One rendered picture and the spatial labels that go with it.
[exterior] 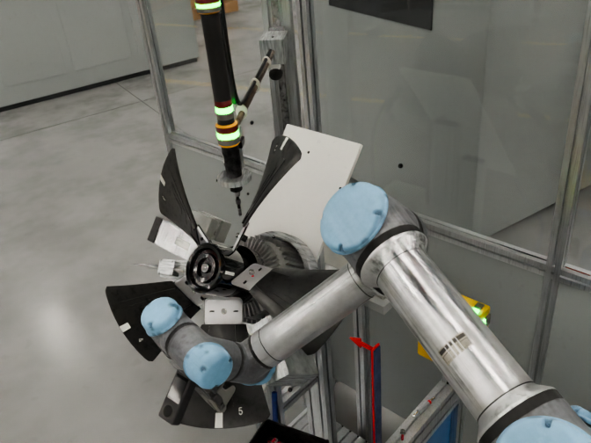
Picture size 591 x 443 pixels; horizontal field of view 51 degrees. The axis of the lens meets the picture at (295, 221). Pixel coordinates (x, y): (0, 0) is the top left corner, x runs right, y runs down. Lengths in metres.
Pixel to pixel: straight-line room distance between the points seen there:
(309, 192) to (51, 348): 2.02
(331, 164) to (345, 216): 0.72
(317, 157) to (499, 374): 0.99
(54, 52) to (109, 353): 4.17
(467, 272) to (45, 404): 1.96
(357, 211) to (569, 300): 1.05
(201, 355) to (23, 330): 2.50
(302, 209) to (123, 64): 5.48
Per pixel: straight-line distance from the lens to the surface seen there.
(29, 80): 6.78
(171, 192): 1.63
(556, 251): 1.80
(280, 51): 1.76
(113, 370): 3.10
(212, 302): 1.46
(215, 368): 1.09
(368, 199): 0.90
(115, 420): 2.87
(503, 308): 1.98
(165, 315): 1.15
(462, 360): 0.82
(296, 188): 1.67
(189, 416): 1.46
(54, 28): 6.75
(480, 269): 1.94
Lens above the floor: 2.04
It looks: 32 degrees down
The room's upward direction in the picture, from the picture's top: 6 degrees counter-clockwise
